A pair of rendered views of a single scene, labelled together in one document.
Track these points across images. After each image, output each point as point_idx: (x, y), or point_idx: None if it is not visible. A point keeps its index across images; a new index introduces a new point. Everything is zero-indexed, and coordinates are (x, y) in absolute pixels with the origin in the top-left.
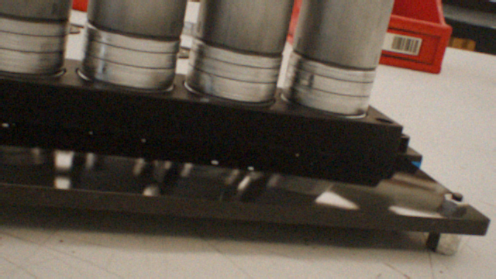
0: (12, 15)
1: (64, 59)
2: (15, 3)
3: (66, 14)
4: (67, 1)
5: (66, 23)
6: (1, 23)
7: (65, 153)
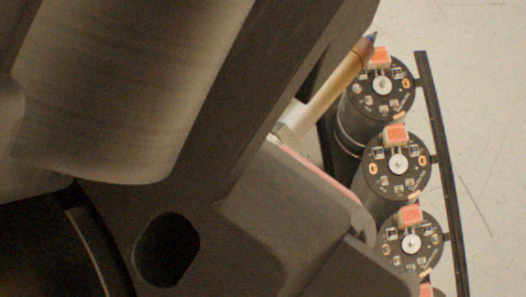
0: (352, 190)
1: (378, 229)
2: (353, 189)
3: (375, 219)
4: (376, 216)
5: (375, 221)
6: (351, 185)
7: None
